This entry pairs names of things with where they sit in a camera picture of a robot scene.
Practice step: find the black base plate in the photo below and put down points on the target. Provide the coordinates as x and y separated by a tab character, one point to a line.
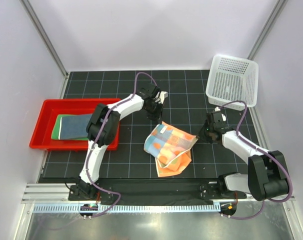
159	191

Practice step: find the green microfiber towel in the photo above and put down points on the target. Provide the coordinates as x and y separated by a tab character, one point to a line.
56	128

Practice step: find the aluminium frame rail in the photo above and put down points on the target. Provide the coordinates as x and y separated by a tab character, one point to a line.
42	192

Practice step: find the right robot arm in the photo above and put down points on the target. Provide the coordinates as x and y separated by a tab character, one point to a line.
267	176

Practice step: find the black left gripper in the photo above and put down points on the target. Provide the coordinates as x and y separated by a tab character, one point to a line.
157	117

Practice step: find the slotted cable duct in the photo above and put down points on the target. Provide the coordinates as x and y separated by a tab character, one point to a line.
82	208

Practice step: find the left corner aluminium post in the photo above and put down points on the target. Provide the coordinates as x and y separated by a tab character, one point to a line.
43	35

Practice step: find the red plastic tray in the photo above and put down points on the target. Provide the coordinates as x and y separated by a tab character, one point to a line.
51	108

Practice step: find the orange patterned towel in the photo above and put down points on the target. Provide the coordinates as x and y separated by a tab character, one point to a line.
171	149

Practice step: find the yellow printed towel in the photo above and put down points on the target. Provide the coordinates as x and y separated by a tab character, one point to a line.
73	127

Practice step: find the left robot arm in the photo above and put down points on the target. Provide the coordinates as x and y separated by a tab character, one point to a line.
103	126

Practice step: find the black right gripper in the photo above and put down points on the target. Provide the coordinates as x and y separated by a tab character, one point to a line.
201	134

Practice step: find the white perforated plastic basket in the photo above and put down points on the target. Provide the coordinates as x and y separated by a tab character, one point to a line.
232	79

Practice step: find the corner aluminium post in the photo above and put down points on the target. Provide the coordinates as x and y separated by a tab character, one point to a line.
43	35
270	22

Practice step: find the right corner aluminium post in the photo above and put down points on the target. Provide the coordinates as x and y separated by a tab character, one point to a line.
270	22

